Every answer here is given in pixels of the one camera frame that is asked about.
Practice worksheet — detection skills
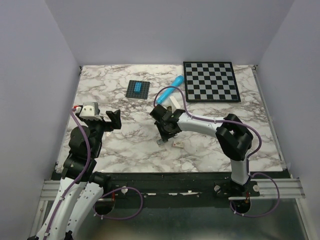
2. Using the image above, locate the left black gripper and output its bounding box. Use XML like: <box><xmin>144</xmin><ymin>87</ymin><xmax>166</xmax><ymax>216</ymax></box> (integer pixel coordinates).
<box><xmin>85</xmin><ymin>108</ymin><xmax>122</xmax><ymax>157</ymax></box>

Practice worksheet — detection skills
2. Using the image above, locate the white staple box sleeve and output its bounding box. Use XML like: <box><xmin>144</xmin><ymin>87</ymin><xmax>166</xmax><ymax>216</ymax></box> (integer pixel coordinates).
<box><xmin>172</xmin><ymin>141</ymin><xmax>185</xmax><ymax>149</ymax></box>

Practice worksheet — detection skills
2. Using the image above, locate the cream plastic piece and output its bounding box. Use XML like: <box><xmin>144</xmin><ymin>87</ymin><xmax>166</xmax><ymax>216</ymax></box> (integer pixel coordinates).
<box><xmin>169</xmin><ymin>96</ymin><xmax>181</xmax><ymax>112</ymax></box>

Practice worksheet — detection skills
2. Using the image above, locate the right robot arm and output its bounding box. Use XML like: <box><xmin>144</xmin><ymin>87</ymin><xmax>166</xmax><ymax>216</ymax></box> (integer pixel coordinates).
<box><xmin>150</xmin><ymin>104</ymin><xmax>254</xmax><ymax>196</ymax></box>

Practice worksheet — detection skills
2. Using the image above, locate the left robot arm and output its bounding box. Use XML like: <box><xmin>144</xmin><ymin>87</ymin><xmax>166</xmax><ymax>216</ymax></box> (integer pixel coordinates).
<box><xmin>31</xmin><ymin>105</ymin><xmax>122</xmax><ymax>240</ymax></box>

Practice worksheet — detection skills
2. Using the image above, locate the blue lego brick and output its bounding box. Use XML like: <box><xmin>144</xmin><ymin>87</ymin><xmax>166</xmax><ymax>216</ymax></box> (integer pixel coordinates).
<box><xmin>133</xmin><ymin>82</ymin><xmax>142</xmax><ymax>94</ymax></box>

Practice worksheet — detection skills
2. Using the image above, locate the dark grey lego baseplate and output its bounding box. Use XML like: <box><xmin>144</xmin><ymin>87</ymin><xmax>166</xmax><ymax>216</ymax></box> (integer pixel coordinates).
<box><xmin>125</xmin><ymin>80</ymin><xmax>150</xmax><ymax>100</ymax></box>

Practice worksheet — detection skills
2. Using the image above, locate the blue marker pen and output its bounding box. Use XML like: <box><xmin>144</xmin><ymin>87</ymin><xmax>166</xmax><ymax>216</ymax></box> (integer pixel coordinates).
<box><xmin>156</xmin><ymin>75</ymin><xmax>184</xmax><ymax>104</ymax></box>

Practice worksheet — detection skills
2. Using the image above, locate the black white chessboard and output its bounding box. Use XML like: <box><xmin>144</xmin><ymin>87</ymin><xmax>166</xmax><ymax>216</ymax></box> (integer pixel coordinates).
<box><xmin>183</xmin><ymin>61</ymin><xmax>241</xmax><ymax>103</ymax></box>

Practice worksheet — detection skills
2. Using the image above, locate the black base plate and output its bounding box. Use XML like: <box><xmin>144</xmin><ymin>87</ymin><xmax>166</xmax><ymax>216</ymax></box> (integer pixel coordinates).
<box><xmin>51</xmin><ymin>171</ymin><xmax>293</xmax><ymax>210</ymax></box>

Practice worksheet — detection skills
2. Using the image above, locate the aluminium rail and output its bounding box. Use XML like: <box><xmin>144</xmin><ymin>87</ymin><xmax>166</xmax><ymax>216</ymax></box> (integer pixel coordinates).
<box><xmin>40</xmin><ymin>178</ymin><xmax>306</xmax><ymax>201</ymax></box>

